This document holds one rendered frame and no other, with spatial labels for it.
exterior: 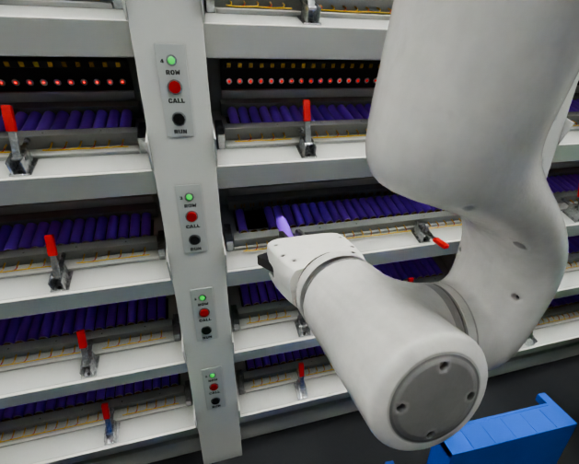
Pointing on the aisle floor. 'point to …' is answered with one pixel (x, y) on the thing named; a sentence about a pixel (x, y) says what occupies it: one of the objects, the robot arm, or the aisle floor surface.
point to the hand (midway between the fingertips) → (293, 243)
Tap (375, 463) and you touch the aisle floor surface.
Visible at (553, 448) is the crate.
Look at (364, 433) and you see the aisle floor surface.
